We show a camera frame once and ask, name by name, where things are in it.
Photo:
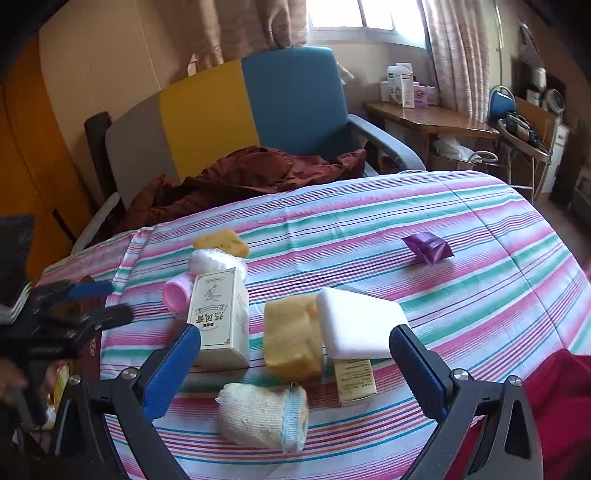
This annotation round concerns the wooden wardrobe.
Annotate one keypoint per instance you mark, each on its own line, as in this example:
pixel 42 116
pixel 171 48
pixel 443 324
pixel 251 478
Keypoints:
pixel 32 161

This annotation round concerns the white desk fan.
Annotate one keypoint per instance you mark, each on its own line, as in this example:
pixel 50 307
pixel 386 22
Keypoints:
pixel 553 100

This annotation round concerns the grey yellow blue armchair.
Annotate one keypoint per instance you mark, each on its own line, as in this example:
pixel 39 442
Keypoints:
pixel 286 101

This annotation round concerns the wooden side desk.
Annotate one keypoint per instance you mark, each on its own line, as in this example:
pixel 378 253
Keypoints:
pixel 429 120

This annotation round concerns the red cloth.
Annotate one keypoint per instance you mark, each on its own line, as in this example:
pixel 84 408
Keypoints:
pixel 558 392

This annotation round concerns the white foam block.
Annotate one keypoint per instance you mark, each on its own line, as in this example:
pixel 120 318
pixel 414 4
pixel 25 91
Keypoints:
pixel 360 323

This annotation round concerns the small green-labelled carton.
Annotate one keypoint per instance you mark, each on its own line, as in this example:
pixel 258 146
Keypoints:
pixel 353 381

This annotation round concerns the metal frame stand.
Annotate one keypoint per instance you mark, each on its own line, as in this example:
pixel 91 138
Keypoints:
pixel 531 157

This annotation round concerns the window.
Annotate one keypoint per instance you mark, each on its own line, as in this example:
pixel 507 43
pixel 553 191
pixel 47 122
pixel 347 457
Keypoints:
pixel 364 18

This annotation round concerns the knitted white sock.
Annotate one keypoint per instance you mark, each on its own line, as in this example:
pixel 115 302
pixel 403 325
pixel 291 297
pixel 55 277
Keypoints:
pixel 258 410

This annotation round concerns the maroon jacket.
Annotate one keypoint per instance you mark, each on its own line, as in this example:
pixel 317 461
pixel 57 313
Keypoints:
pixel 240 177

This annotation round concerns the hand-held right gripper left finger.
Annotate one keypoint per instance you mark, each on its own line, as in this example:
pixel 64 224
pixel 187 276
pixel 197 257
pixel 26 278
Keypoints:
pixel 173 369

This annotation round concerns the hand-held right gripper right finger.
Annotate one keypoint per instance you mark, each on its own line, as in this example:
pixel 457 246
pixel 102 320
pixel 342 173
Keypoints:
pixel 415 364

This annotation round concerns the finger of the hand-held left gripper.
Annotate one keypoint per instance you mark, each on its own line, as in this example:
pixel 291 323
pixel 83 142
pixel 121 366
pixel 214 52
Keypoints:
pixel 113 314
pixel 94 289

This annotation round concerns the white product box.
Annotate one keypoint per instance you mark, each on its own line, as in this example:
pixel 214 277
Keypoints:
pixel 399 85

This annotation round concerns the white cabinet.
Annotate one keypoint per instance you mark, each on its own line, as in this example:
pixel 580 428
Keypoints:
pixel 561 157

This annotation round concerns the patterned beige curtain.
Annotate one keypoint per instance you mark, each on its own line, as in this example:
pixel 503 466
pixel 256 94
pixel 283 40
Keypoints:
pixel 457 60
pixel 249 27

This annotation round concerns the striped tablecloth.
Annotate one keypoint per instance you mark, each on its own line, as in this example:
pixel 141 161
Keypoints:
pixel 415 286

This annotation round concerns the yellow sponge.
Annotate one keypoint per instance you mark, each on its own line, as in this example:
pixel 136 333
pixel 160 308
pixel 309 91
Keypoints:
pixel 220 242
pixel 293 339

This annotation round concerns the white plastic bag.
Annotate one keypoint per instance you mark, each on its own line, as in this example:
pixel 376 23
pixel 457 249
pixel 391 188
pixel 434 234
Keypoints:
pixel 452 147

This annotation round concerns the cream carton with bird print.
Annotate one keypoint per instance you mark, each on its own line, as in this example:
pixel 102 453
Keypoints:
pixel 217 318

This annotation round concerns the purple foil packet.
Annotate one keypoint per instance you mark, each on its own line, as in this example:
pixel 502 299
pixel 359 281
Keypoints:
pixel 427 249

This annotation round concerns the blue round-back chair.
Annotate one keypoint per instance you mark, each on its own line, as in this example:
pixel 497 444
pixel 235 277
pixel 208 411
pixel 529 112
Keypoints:
pixel 502 104

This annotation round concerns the pink hair roller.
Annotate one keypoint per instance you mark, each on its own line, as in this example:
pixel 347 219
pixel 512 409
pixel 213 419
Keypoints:
pixel 174 295

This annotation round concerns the small purple box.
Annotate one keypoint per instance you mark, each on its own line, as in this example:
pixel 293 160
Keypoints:
pixel 425 94

